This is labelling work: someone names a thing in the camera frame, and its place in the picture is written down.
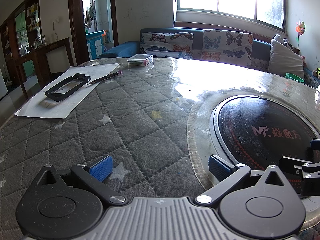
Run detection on green bowl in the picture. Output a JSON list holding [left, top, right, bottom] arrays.
[[285, 73, 305, 83]]

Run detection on blue cabinet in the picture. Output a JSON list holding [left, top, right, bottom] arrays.
[[86, 30, 106, 60]]

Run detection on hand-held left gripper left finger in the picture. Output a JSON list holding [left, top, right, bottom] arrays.
[[32, 155, 128, 207]]

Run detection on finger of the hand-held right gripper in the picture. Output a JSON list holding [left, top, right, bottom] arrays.
[[310, 138, 320, 155], [278, 156, 320, 196]]

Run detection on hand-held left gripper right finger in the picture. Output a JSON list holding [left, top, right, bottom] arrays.
[[195, 154, 292, 207]]

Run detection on grey pillow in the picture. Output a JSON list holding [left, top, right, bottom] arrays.
[[267, 38, 305, 79]]

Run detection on dark wooden shelf cabinet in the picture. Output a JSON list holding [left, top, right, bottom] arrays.
[[0, 0, 42, 98]]

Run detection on steel cups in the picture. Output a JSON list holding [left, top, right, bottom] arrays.
[[31, 35, 47, 50]]

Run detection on clear plastic box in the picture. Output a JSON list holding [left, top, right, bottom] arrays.
[[127, 54, 154, 67]]

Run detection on grey quilted star tablecloth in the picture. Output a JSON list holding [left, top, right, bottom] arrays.
[[0, 56, 320, 230]]

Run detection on hanging clothes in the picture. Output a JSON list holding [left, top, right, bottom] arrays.
[[85, 6, 97, 30]]

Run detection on dark wooden door frame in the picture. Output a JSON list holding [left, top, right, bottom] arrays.
[[68, 0, 119, 66]]

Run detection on white patterned pillow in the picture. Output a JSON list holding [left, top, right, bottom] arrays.
[[273, 34, 300, 54]]

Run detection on round black induction cooker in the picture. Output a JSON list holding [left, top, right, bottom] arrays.
[[211, 95, 320, 198]]

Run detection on dark pencil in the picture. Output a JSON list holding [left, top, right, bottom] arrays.
[[86, 71, 123, 85]]

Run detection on blue sofa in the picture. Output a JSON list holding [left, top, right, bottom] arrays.
[[96, 27, 320, 88]]

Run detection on white paper sheet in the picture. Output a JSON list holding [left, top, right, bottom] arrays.
[[14, 63, 120, 119]]

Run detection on black rectangular frame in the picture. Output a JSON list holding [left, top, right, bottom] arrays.
[[45, 73, 92, 102]]

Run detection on colourful pinwheel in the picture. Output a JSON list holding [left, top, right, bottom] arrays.
[[294, 20, 307, 51]]

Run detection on butterfly print cushion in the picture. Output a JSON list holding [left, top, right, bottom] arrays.
[[140, 32, 194, 60], [200, 29, 253, 68]]

